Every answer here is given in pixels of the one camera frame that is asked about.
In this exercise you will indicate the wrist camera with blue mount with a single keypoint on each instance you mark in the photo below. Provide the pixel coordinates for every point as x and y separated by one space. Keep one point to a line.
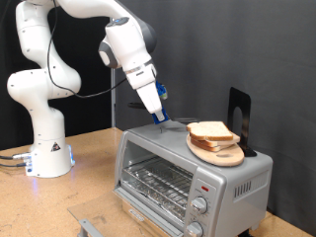
161 89

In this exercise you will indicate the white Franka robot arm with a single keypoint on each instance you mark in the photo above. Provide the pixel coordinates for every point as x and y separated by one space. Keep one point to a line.
42 85

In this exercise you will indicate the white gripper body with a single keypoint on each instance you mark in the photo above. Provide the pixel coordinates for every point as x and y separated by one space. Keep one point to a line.
144 89

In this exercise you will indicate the silver toaster oven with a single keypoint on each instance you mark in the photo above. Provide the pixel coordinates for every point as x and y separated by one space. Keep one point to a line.
223 184

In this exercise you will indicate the silver oven knob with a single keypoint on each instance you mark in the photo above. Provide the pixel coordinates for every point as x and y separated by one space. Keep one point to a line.
199 205
195 229

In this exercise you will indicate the oval wooden cutting board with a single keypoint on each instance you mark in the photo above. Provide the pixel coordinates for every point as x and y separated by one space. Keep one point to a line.
223 158

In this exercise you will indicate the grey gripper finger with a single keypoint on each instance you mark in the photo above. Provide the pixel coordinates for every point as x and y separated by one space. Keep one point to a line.
160 115

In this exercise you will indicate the metal spatula with blue block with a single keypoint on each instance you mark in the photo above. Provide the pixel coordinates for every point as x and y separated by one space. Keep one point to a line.
136 105

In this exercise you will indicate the black metal bookend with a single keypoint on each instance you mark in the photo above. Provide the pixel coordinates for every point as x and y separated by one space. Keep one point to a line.
245 105

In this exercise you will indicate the grey metal pole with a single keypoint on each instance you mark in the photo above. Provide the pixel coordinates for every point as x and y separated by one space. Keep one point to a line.
113 98

